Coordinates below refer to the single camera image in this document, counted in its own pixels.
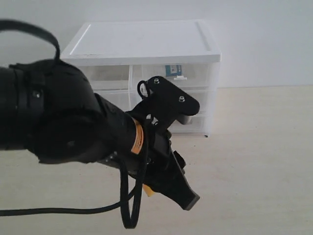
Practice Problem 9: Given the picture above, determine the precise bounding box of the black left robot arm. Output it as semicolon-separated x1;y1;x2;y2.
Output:
0;60;200;211

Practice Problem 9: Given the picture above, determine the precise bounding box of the clear bottom wide drawer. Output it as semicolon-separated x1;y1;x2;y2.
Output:
169;115;211;134

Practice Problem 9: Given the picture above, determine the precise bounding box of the clear middle wide drawer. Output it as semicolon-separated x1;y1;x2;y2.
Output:
185;89;214;112

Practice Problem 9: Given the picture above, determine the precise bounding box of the yellow cheese wedge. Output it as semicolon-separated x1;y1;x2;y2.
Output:
142;185;155;197

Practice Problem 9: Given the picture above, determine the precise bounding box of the white plastic drawer cabinet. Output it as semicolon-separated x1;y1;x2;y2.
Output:
61;20;221;136

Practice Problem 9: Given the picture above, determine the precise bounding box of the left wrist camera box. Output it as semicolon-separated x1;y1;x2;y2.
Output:
135;76;200;129

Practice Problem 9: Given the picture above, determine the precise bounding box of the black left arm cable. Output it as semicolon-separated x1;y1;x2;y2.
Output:
0;19;152;230

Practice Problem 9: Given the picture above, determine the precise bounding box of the white bottle teal label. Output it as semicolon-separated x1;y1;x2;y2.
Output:
165;65;182;77

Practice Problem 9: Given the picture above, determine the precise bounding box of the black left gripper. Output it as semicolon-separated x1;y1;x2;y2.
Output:
124;100;201;212

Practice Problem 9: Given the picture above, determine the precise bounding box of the clear wide drawer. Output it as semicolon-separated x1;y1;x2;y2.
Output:
185;89;214;112
169;115;211;134

